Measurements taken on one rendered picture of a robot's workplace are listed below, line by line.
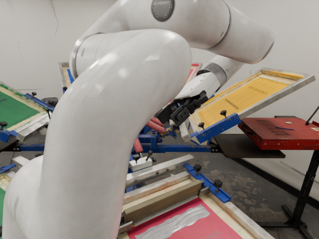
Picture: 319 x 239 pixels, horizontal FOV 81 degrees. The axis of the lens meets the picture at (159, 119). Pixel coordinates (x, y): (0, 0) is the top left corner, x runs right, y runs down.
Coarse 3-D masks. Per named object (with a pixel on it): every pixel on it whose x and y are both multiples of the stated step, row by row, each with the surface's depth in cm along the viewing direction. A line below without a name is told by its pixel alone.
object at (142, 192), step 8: (176, 176) 110; (184, 176) 110; (192, 176) 110; (152, 184) 103; (160, 184) 103; (168, 184) 106; (128, 192) 98; (136, 192) 98; (144, 192) 98; (152, 192) 101; (128, 200) 95; (216, 200) 95; (224, 208) 91; (232, 208) 88; (232, 216) 87; (240, 216) 83; (240, 224) 83; (248, 224) 79; (256, 224) 79; (256, 232) 76; (264, 232) 76
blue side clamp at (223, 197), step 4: (188, 172) 113; (192, 172) 112; (196, 172) 112; (196, 176) 108; (200, 176) 108; (204, 176) 107; (204, 180) 105; (208, 180) 104; (204, 184) 101; (208, 184) 101; (212, 184) 101; (212, 188) 99; (220, 188) 97; (212, 192) 96; (216, 192) 96; (220, 192) 96; (224, 192) 95; (216, 196) 94; (220, 196) 93; (224, 196) 93; (228, 196) 92; (220, 200) 92; (224, 200) 91; (228, 200) 92
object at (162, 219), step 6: (162, 216) 87; (168, 216) 87; (144, 222) 84; (150, 222) 84; (156, 222) 84; (162, 222) 84; (132, 228) 82; (138, 228) 82; (144, 228) 82; (132, 234) 79; (138, 234) 79; (174, 234) 79; (180, 234) 79
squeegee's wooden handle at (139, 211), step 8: (192, 184) 93; (200, 184) 95; (168, 192) 88; (176, 192) 88; (184, 192) 90; (192, 192) 93; (152, 200) 83; (160, 200) 84; (168, 200) 86; (176, 200) 89; (128, 208) 79; (136, 208) 79; (144, 208) 80; (152, 208) 82; (160, 208) 85; (128, 216) 77; (136, 216) 79; (144, 216) 82
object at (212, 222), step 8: (192, 200) 97; (200, 200) 97; (176, 208) 92; (184, 208) 92; (208, 208) 92; (208, 216) 87; (216, 216) 87; (192, 224) 83; (200, 224) 83; (208, 224) 83; (216, 224) 83; (224, 224) 83; (184, 232) 80; (192, 232) 80; (200, 232) 80; (208, 232) 80; (224, 232) 80; (232, 232) 80
